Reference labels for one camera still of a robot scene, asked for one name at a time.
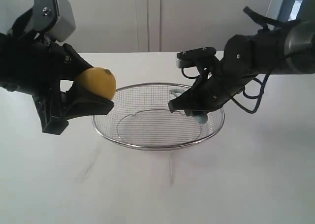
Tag white cabinet doors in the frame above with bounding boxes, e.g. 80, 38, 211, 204
0, 0, 288, 54

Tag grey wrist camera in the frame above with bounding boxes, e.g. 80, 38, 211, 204
176, 47, 219, 72
32, 0, 76, 42

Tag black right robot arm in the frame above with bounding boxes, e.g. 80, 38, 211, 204
168, 7, 315, 116

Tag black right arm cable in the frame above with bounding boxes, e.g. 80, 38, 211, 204
181, 6, 300, 114

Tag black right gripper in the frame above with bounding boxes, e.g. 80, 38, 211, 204
168, 34, 278, 116

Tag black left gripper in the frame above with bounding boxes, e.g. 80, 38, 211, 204
0, 9, 114, 135

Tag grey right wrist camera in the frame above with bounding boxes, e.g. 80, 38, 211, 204
176, 47, 219, 72

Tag teal handled peeler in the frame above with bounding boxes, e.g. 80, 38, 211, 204
169, 89, 208, 124

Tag yellow lemon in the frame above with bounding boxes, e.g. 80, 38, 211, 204
75, 67, 116, 100

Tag steel wire mesh basket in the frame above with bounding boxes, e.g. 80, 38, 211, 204
92, 82, 225, 151

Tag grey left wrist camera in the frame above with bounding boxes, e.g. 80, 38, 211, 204
32, 0, 76, 42

